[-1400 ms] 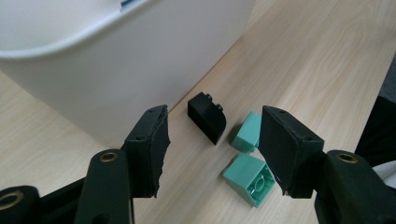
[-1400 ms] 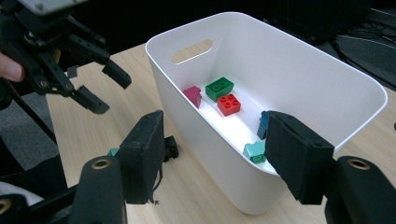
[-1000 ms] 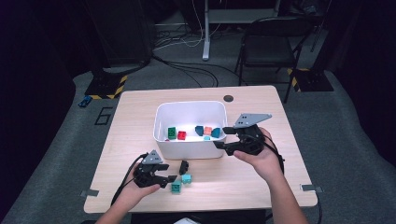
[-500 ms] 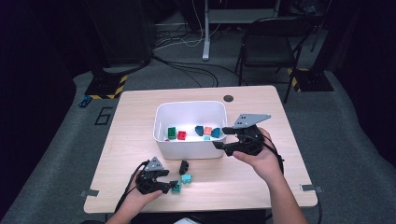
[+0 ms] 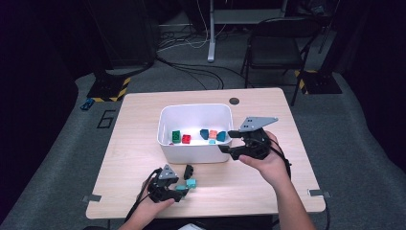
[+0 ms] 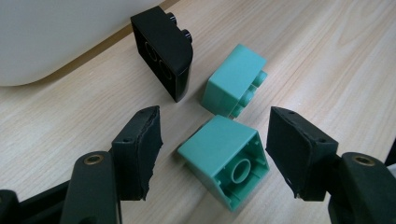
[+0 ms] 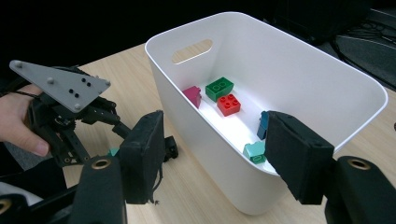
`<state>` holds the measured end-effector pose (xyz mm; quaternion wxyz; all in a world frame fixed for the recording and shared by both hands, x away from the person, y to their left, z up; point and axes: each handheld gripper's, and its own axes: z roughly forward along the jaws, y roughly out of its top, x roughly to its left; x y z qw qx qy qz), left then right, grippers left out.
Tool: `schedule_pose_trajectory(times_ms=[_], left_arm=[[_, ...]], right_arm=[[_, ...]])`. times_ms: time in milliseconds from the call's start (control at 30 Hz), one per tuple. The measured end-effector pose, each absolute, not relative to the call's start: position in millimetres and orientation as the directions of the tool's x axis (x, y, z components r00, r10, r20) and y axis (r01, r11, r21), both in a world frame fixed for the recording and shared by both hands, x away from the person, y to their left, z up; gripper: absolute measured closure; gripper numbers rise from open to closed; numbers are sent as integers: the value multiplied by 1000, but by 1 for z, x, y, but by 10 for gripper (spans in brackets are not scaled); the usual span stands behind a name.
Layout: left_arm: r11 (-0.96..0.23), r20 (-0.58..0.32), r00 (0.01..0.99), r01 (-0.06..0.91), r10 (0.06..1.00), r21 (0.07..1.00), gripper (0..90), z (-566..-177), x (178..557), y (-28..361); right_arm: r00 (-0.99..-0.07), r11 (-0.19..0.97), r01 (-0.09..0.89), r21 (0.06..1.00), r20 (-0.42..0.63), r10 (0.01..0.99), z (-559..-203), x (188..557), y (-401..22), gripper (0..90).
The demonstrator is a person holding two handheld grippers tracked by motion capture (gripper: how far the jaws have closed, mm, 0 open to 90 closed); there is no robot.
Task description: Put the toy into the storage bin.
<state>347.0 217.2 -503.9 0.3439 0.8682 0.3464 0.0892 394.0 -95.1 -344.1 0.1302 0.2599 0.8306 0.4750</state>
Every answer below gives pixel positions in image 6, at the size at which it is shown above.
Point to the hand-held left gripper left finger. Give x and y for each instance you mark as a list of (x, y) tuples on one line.
[(137, 155)]

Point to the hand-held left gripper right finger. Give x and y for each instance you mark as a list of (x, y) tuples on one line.
[(299, 152)]

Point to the pale teal building block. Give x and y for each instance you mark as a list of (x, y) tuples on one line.
[(232, 82)]

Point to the black building block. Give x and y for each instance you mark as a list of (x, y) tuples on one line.
[(162, 53)]

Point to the white plastic bin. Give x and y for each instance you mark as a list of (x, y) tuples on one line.
[(46, 37)]

